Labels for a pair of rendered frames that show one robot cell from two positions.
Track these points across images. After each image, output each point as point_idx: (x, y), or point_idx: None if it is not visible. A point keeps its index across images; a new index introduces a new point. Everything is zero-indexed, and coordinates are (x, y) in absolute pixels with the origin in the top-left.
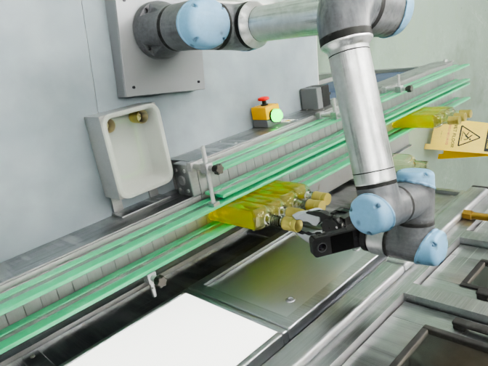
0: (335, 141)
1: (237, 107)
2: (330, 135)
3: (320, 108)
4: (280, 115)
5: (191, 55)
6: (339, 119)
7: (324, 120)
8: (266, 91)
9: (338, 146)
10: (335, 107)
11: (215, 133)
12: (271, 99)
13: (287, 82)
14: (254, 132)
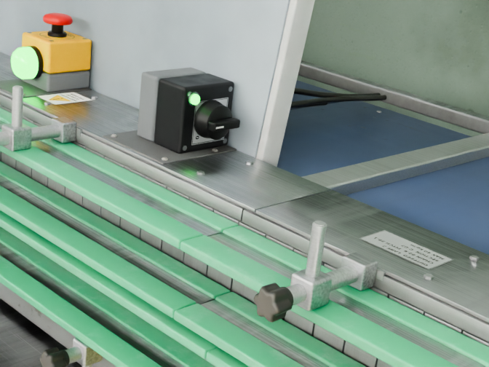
0: (2, 200)
1: (46, 13)
2: (82, 209)
3: (141, 137)
4: (15, 65)
5: None
6: (12, 153)
7: (43, 143)
8: (110, 16)
9: (2, 220)
10: (12, 114)
11: (3, 35)
12: (116, 42)
13: (166, 27)
14: (1, 70)
